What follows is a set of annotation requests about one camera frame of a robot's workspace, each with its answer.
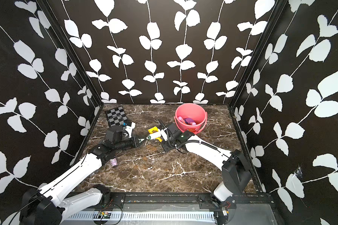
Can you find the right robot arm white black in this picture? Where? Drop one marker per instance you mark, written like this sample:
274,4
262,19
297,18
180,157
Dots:
235,168

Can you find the purple glitter cylinder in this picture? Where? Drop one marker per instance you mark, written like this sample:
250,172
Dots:
113,162

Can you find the black white checkerboard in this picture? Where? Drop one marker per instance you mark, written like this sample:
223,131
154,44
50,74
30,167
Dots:
116,117

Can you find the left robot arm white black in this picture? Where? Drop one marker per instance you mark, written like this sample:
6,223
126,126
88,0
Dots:
50,204

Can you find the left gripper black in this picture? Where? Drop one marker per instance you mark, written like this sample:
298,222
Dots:
134,141

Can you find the pink plastic bucket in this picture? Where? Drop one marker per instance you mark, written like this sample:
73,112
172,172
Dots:
190,117

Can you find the black front rail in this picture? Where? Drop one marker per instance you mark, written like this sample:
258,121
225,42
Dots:
204,200

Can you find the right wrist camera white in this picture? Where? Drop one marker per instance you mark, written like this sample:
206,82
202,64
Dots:
164,134

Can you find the white slotted cable duct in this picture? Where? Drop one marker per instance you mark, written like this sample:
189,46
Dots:
142,216

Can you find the yellow trowel yellow handle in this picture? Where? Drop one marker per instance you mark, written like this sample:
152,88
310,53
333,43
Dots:
155,129

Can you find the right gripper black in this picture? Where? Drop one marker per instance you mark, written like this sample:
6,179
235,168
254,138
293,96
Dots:
164,144

